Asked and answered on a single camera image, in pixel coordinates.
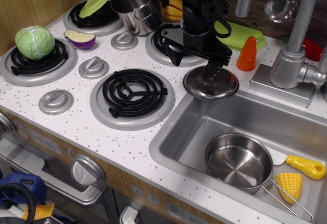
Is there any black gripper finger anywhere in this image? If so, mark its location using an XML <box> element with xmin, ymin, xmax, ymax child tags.
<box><xmin>205</xmin><ymin>60</ymin><xmax>220</xmax><ymax>78</ymax></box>
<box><xmin>166</xmin><ymin>45</ymin><xmax>184</xmax><ymax>66</ymax></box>

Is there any orange toy carrot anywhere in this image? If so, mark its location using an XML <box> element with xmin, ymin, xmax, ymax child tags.
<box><xmin>237</xmin><ymin>36</ymin><xmax>257</xmax><ymax>71</ymax></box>

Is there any silver stove knob back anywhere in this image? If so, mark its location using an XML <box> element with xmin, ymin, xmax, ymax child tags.
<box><xmin>110</xmin><ymin>31</ymin><xmax>138</xmax><ymax>51</ymax></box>

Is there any yellow tape piece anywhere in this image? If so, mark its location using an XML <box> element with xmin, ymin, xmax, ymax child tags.
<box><xmin>34</xmin><ymin>203</ymin><xmax>55</xmax><ymax>220</ymax></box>

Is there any silver oven door handle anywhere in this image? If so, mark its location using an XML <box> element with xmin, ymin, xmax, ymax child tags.
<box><xmin>1</xmin><ymin>138</ymin><xmax>105</xmax><ymax>208</ymax></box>

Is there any silver oven knob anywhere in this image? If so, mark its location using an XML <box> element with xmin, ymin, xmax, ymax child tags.
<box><xmin>71</xmin><ymin>154</ymin><xmax>105</xmax><ymax>186</ymax></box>

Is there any blue clamp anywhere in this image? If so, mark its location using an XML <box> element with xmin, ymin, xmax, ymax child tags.
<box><xmin>1</xmin><ymin>172</ymin><xmax>48</xmax><ymax>205</ymax></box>

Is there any back right black burner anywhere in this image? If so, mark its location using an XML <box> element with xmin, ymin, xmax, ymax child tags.
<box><xmin>145</xmin><ymin>23</ymin><xmax>209</xmax><ymax>68</ymax></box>

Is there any round steel pot lid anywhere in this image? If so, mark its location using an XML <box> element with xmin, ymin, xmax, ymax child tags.
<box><xmin>183</xmin><ymin>66</ymin><xmax>239</xmax><ymax>101</ymax></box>

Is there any yellow toy corn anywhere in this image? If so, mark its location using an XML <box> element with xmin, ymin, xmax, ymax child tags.
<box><xmin>275</xmin><ymin>172</ymin><xmax>302</xmax><ymax>204</ymax></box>

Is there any yellow toy bell pepper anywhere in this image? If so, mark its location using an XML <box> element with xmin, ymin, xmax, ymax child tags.
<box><xmin>159</xmin><ymin>0</ymin><xmax>183</xmax><ymax>22</ymax></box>

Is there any black burner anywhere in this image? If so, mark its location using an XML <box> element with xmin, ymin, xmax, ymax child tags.
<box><xmin>63</xmin><ymin>1</ymin><xmax>123</xmax><ymax>37</ymax></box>
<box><xmin>1</xmin><ymin>38</ymin><xmax>77</xmax><ymax>87</ymax></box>
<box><xmin>145</xmin><ymin>23</ymin><xmax>209</xmax><ymax>68</ymax></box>
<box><xmin>90</xmin><ymin>69</ymin><xmax>175</xmax><ymax>131</ymax></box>

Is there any steel saucepan with wire handle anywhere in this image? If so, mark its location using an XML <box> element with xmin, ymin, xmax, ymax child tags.
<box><xmin>205</xmin><ymin>133</ymin><xmax>313</xmax><ymax>222</ymax></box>

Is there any red toy pepper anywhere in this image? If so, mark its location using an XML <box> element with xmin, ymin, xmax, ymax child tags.
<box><xmin>303</xmin><ymin>38</ymin><xmax>323</xmax><ymax>62</ymax></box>

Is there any grey toy sink basin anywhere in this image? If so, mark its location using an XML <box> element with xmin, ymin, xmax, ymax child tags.
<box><xmin>149</xmin><ymin>92</ymin><xmax>326</xmax><ymax>223</ymax></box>

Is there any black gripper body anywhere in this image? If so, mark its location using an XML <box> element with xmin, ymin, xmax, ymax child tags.
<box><xmin>161</xmin><ymin>27</ymin><xmax>232</xmax><ymax>66</ymax></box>

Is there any purple toy eggplant half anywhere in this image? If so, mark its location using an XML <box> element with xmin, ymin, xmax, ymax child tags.
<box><xmin>64</xmin><ymin>30</ymin><xmax>96</xmax><ymax>49</ymax></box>

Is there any tall steel pot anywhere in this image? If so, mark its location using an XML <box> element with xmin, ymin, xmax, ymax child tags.
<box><xmin>110</xmin><ymin>0</ymin><xmax>163</xmax><ymax>36</ymax></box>

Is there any silver toy faucet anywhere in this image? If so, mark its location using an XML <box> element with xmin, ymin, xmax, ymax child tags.
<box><xmin>249</xmin><ymin>0</ymin><xmax>326</xmax><ymax>108</ymax></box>

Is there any silver knob left edge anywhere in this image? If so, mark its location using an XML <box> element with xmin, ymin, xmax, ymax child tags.
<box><xmin>0</xmin><ymin>113</ymin><xmax>16</xmax><ymax>137</ymax></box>

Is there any silver stove knob front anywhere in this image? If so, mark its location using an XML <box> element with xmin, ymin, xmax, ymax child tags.
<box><xmin>38</xmin><ymin>90</ymin><xmax>74</xmax><ymax>115</ymax></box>

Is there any back left black burner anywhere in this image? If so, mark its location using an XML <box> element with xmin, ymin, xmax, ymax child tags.
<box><xmin>63</xmin><ymin>1</ymin><xmax>123</xmax><ymax>37</ymax></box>

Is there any silver stove knob middle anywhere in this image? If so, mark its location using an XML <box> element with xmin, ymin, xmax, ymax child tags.
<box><xmin>79</xmin><ymin>56</ymin><xmax>109</xmax><ymax>80</ymax></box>

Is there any hanging steel ladle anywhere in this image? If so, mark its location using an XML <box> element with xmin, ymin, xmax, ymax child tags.
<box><xmin>264</xmin><ymin>0</ymin><xmax>299</xmax><ymax>23</ymax></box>

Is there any green plastic cutting board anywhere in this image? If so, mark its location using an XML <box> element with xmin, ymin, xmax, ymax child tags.
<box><xmin>217</xmin><ymin>22</ymin><xmax>266</xmax><ymax>50</ymax></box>

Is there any silver cabinet door handle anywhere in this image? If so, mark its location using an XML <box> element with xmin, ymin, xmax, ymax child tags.
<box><xmin>120</xmin><ymin>206</ymin><xmax>139</xmax><ymax>224</ymax></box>

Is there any silver stove knob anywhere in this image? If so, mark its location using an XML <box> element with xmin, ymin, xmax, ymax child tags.
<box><xmin>110</xmin><ymin>31</ymin><xmax>138</xmax><ymax>51</ymax></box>
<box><xmin>38</xmin><ymin>90</ymin><xmax>74</xmax><ymax>115</ymax></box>
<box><xmin>79</xmin><ymin>56</ymin><xmax>109</xmax><ymax>80</ymax></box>

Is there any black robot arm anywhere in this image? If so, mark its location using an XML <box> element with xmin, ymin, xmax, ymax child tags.
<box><xmin>161</xmin><ymin>0</ymin><xmax>232</xmax><ymax>78</ymax></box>

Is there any front left black burner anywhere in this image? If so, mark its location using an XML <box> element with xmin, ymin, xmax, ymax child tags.
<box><xmin>1</xmin><ymin>38</ymin><xmax>77</xmax><ymax>87</ymax></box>

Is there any black braided cable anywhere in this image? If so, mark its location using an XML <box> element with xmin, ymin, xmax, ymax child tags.
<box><xmin>0</xmin><ymin>183</ymin><xmax>37</xmax><ymax>221</ymax></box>

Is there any toy knife yellow handle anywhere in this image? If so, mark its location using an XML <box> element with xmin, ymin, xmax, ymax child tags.
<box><xmin>266</xmin><ymin>146</ymin><xmax>326</xmax><ymax>180</ymax></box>

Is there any green toy cabbage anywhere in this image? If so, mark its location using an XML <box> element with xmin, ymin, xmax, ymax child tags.
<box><xmin>14</xmin><ymin>26</ymin><xmax>55</xmax><ymax>60</ymax></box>

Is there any front right black burner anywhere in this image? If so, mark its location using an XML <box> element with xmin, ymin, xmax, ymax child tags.
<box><xmin>90</xmin><ymin>69</ymin><xmax>175</xmax><ymax>131</ymax></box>

